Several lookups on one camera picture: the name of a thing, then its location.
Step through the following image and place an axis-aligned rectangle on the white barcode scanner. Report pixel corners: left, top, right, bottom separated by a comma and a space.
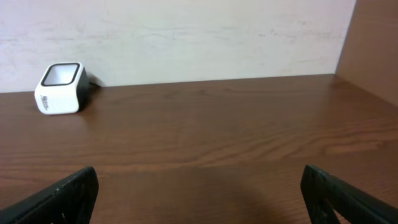
34, 62, 90, 115

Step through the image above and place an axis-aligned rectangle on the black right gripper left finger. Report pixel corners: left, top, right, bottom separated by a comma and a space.
1, 167, 99, 223

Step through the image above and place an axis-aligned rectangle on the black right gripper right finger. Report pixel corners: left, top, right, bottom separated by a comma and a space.
300, 165, 397, 224

